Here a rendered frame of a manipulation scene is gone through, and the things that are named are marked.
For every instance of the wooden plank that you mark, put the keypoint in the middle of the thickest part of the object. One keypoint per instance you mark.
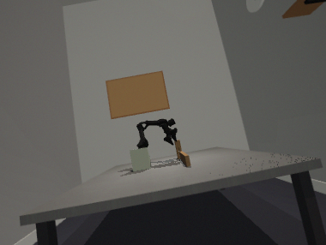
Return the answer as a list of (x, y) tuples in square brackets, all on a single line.
[(185, 158)]

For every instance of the brown wooden post with slot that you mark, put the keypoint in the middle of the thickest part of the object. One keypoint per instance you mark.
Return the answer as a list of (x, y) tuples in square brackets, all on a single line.
[(178, 148)]

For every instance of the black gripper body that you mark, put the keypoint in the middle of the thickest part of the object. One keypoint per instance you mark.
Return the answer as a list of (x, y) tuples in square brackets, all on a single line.
[(168, 136)]

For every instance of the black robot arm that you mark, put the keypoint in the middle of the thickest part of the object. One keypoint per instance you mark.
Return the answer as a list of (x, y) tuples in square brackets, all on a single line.
[(161, 122)]

